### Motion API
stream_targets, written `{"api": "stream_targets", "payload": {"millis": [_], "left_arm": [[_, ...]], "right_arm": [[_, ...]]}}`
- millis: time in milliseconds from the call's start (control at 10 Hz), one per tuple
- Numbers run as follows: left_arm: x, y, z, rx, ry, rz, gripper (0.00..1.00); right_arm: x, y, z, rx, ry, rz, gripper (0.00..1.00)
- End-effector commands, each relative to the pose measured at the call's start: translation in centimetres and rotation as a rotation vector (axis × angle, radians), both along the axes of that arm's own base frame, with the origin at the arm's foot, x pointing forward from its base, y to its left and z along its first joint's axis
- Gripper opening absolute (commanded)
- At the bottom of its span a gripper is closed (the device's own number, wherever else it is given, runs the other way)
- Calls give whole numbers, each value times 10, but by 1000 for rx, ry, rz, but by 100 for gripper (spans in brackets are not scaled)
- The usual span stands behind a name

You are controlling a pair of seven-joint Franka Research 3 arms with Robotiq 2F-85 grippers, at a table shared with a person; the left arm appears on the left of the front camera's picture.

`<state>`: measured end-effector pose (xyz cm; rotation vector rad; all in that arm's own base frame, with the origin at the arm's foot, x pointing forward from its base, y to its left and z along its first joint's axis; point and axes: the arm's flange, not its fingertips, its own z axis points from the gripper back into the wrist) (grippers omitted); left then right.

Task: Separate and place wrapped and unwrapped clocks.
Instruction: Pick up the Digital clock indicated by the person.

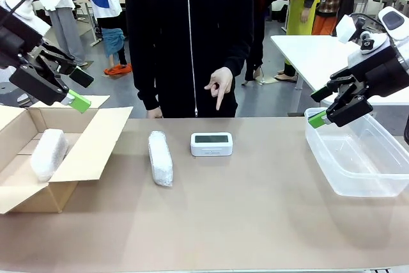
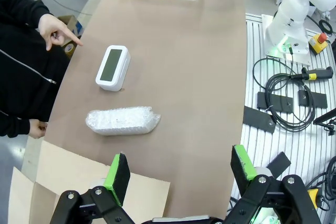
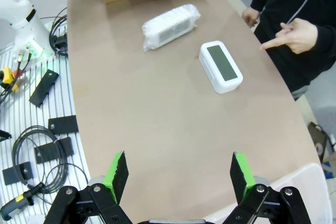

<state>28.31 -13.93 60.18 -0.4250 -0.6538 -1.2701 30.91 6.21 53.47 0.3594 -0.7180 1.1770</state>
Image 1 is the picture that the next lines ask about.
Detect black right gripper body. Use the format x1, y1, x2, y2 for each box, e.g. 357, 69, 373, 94
349, 42, 409, 98

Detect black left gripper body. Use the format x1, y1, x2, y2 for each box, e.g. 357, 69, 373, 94
0, 6, 44, 69

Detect bubble-wrapped clock with visible grille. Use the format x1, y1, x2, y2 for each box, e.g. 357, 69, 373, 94
30, 128, 70, 183

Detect narrow bubble-wrapped clock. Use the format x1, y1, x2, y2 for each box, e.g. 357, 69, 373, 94
148, 130, 174, 187

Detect unwrapped white digital clock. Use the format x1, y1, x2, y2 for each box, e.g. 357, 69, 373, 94
190, 132, 233, 157

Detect person's left hand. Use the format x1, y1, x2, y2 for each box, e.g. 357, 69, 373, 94
203, 67, 233, 111

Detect grey round stool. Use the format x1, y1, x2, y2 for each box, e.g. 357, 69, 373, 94
0, 81, 35, 108

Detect orange cloth on floor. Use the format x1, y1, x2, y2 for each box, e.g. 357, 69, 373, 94
103, 63, 134, 77

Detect grey trousers on mannequin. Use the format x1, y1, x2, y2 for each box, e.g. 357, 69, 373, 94
49, 6, 88, 68

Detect white background table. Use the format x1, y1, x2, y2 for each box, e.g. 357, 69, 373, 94
270, 35, 409, 107

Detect teal trousers on mannequin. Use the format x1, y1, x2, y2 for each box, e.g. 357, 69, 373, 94
101, 27, 126, 59

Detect clear plastic bin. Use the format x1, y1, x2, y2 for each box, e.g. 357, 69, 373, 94
304, 107, 409, 198

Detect orange trousers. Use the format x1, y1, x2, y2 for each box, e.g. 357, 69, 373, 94
311, 13, 339, 36

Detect open cardboard box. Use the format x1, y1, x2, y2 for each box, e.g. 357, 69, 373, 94
0, 95, 134, 215

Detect yellow apron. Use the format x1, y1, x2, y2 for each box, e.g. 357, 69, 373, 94
286, 0, 321, 36

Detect person in black hoodie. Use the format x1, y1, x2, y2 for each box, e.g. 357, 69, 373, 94
124, 0, 255, 119

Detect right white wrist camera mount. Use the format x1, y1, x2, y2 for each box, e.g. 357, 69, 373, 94
336, 13, 392, 70

